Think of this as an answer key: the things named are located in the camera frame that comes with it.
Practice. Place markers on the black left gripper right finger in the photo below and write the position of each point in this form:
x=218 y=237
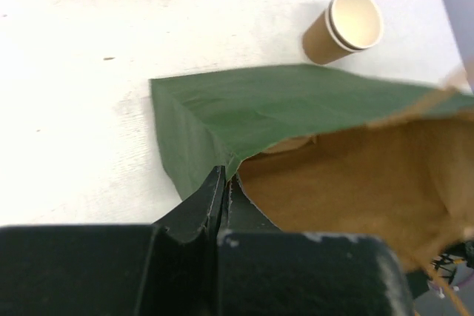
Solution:
x=240 y=214

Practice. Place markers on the green paper bag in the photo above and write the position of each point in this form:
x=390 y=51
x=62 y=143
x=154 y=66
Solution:
x=369 y=181

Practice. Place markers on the brown paper cup stack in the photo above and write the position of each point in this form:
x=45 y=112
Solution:
x=344 y=27

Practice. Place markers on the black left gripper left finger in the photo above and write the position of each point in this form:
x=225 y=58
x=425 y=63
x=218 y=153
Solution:
x=192 y=218

